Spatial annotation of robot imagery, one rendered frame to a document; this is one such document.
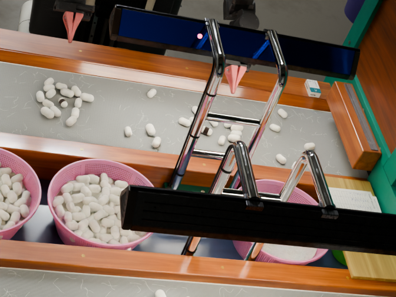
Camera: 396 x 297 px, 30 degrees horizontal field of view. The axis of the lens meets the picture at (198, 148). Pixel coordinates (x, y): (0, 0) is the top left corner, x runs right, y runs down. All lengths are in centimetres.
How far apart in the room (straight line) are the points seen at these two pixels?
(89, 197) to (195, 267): 30
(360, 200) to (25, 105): 91
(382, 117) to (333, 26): 229
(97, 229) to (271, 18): 266
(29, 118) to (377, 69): 97
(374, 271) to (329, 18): 274
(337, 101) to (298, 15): 216
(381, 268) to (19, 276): 85
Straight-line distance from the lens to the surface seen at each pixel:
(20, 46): 210
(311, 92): 227
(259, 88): 222
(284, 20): 420
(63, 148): 181
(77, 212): 173
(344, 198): 197
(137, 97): 206
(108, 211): 173
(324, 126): 224
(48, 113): 191
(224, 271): 167
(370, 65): 220
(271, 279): 171
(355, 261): 184
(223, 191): 154
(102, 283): 160
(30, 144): 181
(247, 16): 203
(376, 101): 214
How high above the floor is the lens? 201
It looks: 40 degrees down
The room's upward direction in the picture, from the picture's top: 22 degrees clockwise
